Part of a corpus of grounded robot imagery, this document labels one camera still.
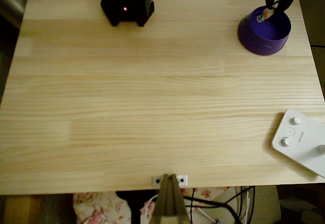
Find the small orange and white object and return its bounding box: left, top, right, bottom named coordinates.
left=256, top=7, right=275, bottom=23

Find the purple bowl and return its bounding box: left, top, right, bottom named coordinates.
left=237, top=5, right=292, bottom=56

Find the thick black cable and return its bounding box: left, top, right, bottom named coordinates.
left=183, top=195, right=243, bottom=224

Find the wooden table leg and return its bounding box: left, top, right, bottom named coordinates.
left=5, top=195, right=43, bottom=224

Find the white metal bracket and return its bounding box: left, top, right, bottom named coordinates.
left=151, top=174, right=189, bottom=186

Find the white cable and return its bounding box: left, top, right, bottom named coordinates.
left=140, top=194, right=159, bottom=224

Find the olive stand pole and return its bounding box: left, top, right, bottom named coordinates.
left=151, top=173, right=191, bottom=224

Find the floral cloth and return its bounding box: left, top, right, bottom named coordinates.
left=73, top=187, right=231, bottom=224

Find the grey upholstered seat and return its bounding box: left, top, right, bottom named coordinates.
left=0, top=0, right=63, bottom=31

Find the white lamp base with knobs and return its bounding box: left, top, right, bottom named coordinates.
left=271, top=108, right=325, bottom=179

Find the black pole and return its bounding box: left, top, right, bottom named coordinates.
left=115, top=190, right=143, bottom=224

